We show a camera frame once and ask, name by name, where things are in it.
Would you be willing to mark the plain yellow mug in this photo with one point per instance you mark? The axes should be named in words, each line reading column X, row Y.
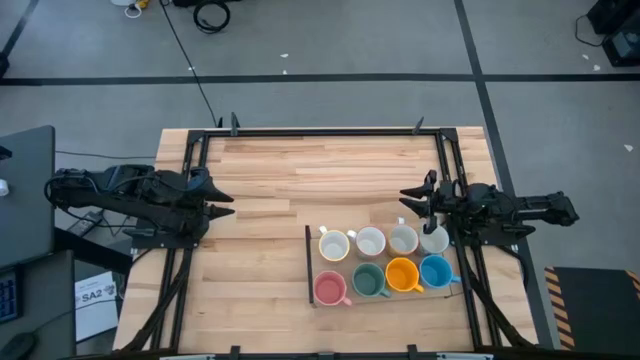
column 401, row 275

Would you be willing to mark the black computer mouse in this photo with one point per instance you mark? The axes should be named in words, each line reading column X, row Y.
column 15, row 347

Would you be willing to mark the plain blue mug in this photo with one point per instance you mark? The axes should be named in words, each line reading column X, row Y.
column 435, row 271

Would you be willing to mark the plain pink mug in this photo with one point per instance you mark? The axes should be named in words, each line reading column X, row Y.
column 330, row 289

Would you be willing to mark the black table frame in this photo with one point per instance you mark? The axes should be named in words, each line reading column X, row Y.
column 320, row 132

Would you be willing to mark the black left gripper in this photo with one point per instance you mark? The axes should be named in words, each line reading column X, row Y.
column 180, row 200

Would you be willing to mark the black equipment box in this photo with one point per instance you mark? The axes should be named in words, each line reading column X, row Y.
column 620, row 35

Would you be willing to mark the white mug blue tile pattern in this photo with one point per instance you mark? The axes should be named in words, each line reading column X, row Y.
column 439, row 245

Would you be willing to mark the blue keypad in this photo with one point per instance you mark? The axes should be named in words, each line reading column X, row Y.
column 7, row 295

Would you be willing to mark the grey diamond mug red rim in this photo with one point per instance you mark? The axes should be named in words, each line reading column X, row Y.
column 370, row 244

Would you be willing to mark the plain green mug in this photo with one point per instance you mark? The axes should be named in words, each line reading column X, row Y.
column 367, row 281

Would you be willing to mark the yellow dotted mug orange rim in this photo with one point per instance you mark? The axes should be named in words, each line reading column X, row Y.
column 403, row 241

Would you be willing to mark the red swirl mug yellow rim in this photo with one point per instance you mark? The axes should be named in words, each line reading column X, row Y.
column 334, row 246

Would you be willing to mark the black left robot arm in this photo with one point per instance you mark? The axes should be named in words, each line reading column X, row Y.
column 90, row 195

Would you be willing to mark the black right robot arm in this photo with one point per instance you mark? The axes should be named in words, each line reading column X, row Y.
column 530, row 207

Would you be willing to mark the black mat hazard stripes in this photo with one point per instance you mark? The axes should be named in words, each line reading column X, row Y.
column 595, row 305

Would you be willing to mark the white paper sign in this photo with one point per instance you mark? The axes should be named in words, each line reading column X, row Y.
column 95, row 305

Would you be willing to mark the black power adapter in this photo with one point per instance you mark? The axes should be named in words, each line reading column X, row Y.
column 85, row 225

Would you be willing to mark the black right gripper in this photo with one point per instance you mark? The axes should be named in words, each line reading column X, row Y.
column 452, row 202

